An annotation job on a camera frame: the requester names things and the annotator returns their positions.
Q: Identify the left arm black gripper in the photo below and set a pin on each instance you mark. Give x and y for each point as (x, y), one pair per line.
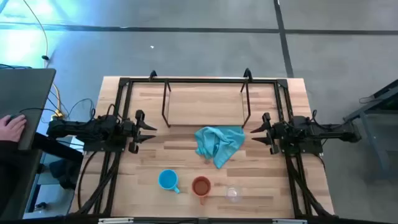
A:
(132, 132)

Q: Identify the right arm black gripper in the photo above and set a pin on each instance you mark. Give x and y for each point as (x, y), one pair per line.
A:
(276, 133)

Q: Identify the blue mug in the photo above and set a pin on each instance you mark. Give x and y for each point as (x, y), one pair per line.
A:
(168, 180)

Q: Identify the clear glass cup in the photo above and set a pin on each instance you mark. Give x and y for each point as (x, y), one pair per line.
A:
(234, 193)

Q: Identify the orange mug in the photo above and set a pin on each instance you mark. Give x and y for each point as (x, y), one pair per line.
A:
(201, 186)

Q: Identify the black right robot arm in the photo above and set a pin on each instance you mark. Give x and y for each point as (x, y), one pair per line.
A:
(326, 135)

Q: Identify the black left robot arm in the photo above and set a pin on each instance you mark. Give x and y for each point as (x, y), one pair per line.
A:
(81, 129)

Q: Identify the teal cloth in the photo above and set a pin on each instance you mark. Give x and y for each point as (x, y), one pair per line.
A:
(217, 143)

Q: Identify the black clamp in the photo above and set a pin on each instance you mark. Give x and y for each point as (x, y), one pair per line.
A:
(247, 73)
(152, 74)

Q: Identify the black desk leg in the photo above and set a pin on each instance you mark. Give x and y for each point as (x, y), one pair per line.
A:
(59, 147)

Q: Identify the black bag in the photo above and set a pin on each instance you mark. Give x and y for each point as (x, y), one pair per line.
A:
(63, 174)

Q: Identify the gray metal table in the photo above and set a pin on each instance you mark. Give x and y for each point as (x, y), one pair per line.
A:
(371, 106)

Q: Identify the dark gray desk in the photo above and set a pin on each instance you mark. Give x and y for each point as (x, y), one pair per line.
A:
(28, 90)

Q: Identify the person's hand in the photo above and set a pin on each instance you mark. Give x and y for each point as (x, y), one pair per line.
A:
(12, 129)

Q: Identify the wooden shelf black metal frame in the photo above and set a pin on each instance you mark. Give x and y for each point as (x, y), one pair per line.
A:
(205, 107)

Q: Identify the silver bracket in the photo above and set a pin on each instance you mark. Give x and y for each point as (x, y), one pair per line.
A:
(115, 221)
(289, 221)

